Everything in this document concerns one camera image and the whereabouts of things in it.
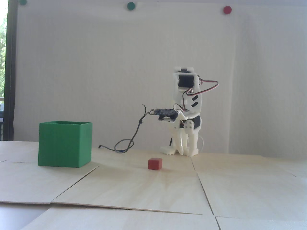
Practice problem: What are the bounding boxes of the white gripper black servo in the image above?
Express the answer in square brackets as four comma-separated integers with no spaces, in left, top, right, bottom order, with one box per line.
[169,112,202,157]

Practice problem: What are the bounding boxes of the red block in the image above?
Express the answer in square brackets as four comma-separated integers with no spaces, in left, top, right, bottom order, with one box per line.
[148,157,163,170]

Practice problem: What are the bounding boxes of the green box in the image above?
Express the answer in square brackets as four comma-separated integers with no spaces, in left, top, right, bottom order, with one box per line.
[38,121,93,168]

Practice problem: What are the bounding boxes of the red white black servo wiring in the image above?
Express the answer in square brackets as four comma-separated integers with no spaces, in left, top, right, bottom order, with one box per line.
[173,78,219,113]

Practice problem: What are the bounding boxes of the white paper backdrop sheet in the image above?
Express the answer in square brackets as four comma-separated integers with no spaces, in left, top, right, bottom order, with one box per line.
[14,1,236,154]

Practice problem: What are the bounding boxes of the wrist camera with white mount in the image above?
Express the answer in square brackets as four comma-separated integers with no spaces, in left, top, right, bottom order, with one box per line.
[149,108,179,123]

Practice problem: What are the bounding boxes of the black camera cable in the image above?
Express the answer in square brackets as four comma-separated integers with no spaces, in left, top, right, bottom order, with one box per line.
[99,103,154,154]

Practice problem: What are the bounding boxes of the dark window frame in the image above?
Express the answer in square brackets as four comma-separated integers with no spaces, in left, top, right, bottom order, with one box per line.
[5,0,18,141]

